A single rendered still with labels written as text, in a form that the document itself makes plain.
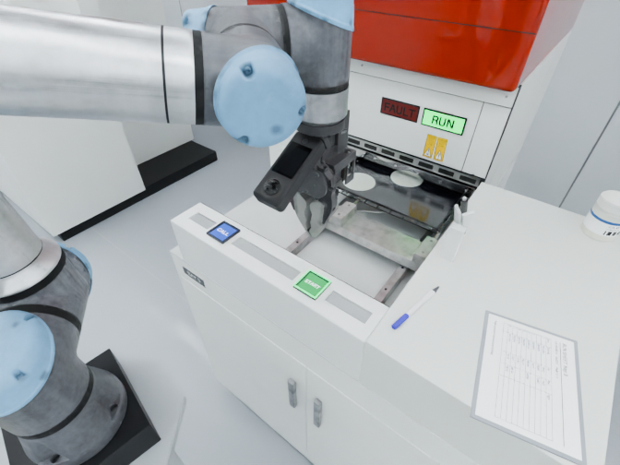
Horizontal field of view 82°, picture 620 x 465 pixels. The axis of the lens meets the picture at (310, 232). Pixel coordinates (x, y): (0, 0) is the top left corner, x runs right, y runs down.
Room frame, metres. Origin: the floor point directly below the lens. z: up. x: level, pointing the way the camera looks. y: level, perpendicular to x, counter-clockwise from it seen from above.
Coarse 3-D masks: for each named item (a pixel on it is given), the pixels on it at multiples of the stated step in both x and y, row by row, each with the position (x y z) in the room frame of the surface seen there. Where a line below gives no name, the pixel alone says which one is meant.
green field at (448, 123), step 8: (424, 112) 0.95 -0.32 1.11; (432, 112) 0.94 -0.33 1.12; (424, 120) 0.95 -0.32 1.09; (432, 120) 0.94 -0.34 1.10; (440, 120) 0.92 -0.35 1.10; (448, 120) 0.91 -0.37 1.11; (456, 120) 0.90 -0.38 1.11; (464, 120) 0.89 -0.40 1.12; (448, 128) 0.91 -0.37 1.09; (456, 128) 0.90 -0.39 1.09
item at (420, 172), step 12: (348, 144) 1.10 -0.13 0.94; (360, 156) 1.06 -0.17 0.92; (372, 156) 1.03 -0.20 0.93; (384, 156) 1.01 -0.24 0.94; (396, 168) 0.98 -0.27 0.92; (408, 168) 0.95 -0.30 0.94; (420, 168) 0.94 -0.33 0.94; (432, 180) 0.90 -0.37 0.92; (444, 180) 0.88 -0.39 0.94; (456, 180) 0.88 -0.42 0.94; (468, 192) 0.84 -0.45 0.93; (456, 204) 0.85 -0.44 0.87
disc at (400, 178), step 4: (396, 172) 0.99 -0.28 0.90; (400, 172) 0.99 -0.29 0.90; (392, 176) 0.96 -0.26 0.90; (396, 176) 0.96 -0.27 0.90; (400, 176) 0.96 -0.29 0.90; (404, 176) 0.96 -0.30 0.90; (408, 176) 0.96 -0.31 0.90; (412, 176) 0.96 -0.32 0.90; (392, 180) 0.94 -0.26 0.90; (396, 180) 0.94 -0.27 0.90; (400, 180) 0.94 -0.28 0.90; (404, 180) 0.94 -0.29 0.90; (408, 180) 0.94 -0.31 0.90; (412, 180) 0.94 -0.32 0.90; (416, 180) 0.94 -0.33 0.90; (420, 180) 0.94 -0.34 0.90; (400, 184) 0.92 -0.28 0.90; (404, 184) 0.92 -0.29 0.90; (408, 184) 0.92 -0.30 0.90; (412, 184) 0.92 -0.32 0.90; (416, 184) 0.92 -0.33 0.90; (420, 184) 0.92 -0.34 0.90
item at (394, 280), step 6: (426, 234) 0.74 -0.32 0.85; (432, 234) 0.74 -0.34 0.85; (420, 240) 0.72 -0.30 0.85; (396, 270) 0.61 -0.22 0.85; (402, 270) 0.61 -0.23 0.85; (408, 270) 0.63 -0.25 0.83; (396, 276) 0.59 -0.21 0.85; (402, 276) 0.60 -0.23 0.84; (390, 282) 0.57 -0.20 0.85; (396, 282) 0.57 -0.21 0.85; (384, 288) 0.55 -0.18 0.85; (390, 288) 0.55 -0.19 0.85; (378, 294) 0.53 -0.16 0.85; (384, 294) 0.53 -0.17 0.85; (390, 294) 0.55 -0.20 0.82; (378, 300) 0.52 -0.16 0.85; (384, 300) 0.52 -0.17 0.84
